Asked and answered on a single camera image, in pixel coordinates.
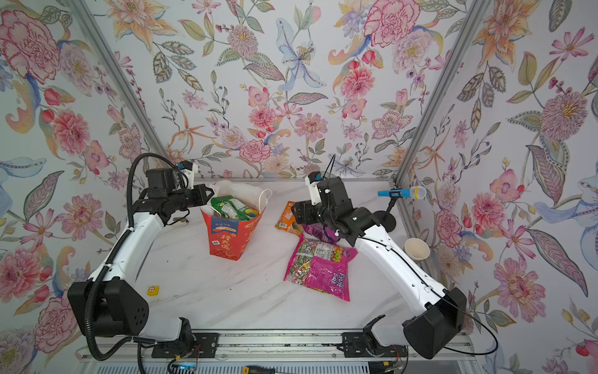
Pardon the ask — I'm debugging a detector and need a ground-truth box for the green snack pack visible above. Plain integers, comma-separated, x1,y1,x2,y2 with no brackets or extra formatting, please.
211,196,259,221

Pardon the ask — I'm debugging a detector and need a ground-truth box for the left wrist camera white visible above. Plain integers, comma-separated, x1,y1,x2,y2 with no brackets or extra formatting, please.
178,161,199,189

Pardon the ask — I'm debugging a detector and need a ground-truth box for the yellow black screwdriver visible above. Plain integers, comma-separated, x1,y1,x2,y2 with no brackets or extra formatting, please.
241,366,296,374

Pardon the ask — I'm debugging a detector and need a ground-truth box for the green paper cup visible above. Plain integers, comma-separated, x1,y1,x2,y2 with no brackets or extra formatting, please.
403,238,431,261

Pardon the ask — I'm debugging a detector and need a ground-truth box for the blue microphone on stand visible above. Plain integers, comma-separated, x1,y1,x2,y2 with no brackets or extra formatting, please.
374,186,428,232

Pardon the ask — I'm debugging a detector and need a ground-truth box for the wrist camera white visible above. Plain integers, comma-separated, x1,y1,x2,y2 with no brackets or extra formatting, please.
178,161,199,189
305,171,326,206

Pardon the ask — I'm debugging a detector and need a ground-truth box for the large pink candy bag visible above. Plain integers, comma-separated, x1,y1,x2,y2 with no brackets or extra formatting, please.
283,235,358,302

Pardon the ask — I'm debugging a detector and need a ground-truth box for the small yellow square tag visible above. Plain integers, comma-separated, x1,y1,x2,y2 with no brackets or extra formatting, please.
146,286,160,297

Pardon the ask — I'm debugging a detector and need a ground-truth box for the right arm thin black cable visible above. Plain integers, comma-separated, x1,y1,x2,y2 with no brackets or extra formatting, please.
324,153,499,356

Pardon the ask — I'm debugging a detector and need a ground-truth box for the magenta grape snack bag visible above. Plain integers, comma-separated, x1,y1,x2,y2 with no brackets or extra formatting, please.
302,224,340,244

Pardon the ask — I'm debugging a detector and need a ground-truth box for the orange snack pack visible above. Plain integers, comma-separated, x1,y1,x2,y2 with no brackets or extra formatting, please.
275,201,304,236

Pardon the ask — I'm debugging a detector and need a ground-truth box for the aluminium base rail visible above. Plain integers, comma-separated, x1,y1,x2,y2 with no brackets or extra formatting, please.
106,329,476,364

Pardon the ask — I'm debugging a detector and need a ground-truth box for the red white paper bag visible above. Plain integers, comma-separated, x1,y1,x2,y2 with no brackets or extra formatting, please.
201,180,272,260

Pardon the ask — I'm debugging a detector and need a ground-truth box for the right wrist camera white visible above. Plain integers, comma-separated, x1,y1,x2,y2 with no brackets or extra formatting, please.
305,171,326,206

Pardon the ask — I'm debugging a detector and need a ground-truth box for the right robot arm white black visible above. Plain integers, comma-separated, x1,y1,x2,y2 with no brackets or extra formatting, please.
292,171,467,359

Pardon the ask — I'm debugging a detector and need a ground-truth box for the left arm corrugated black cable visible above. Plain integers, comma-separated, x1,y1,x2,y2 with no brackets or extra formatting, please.
83,152,183,374

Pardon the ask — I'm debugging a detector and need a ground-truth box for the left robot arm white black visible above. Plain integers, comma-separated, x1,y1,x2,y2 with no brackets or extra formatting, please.
67,161,214,343

